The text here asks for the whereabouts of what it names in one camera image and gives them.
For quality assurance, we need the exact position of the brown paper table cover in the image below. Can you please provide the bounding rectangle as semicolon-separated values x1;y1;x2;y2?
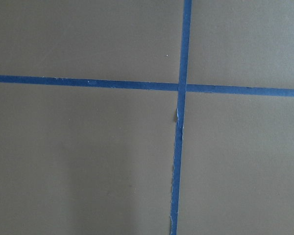
0;0;294;235

